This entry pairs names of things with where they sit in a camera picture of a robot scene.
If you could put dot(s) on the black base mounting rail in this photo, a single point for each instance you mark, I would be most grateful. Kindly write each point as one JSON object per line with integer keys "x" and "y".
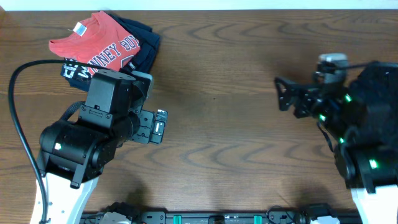
{"x": 315, "y": 213}

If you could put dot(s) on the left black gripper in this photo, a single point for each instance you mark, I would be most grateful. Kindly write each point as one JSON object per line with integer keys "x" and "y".
{"x": 142, "y": 133}

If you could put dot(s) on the coral red t-shirt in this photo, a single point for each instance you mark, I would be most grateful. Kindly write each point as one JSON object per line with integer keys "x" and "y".
{"x": 98, "y": 40}

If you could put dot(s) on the black garment at right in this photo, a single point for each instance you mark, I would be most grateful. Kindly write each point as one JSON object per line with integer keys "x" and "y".
{"x": 382, "y": 76}

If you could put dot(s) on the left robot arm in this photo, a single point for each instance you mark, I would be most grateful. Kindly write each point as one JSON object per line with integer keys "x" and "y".
{"x": 75, "y": 149}

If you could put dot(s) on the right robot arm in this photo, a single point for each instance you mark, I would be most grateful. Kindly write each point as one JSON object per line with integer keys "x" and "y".
{"x": 362, "y": 118}

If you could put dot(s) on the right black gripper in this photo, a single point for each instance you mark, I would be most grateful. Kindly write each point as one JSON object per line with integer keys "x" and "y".
{"x": 310, "y": 94}

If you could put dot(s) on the folded black printed t-shirt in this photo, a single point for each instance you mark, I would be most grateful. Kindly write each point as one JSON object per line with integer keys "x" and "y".
{"x": 150, "y": 41}

